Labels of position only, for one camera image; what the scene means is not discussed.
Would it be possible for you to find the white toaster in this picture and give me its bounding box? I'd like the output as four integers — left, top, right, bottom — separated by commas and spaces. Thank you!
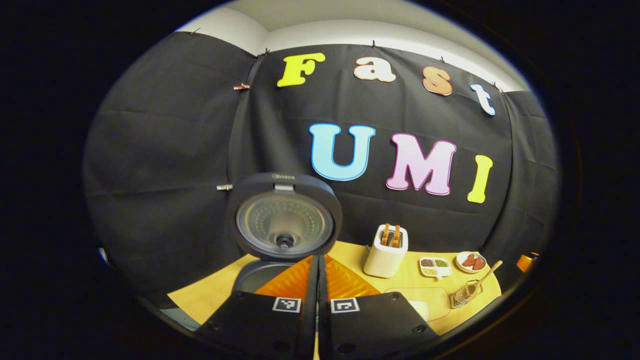
363, 223, 409, 279

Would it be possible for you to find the metal wire chopstick holder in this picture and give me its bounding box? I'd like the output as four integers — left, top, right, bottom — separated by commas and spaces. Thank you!
449, 280, 484, 310

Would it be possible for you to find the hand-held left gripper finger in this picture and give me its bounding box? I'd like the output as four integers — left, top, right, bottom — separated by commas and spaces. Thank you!
318, 254, 441, 358
197, 255, 321, 358

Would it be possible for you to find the wooden spoon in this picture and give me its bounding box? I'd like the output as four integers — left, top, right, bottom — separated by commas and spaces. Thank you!
457, 260, 504, 306

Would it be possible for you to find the white round plate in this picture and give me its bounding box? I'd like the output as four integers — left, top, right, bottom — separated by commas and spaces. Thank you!
455, 251, 487, 274

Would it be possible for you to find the white divided dish of beans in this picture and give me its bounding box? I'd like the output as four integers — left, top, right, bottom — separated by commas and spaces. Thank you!
419, 256, 453, 279

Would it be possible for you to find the black rice cooker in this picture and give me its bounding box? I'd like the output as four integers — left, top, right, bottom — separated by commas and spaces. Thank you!
227, 172, 344, 297

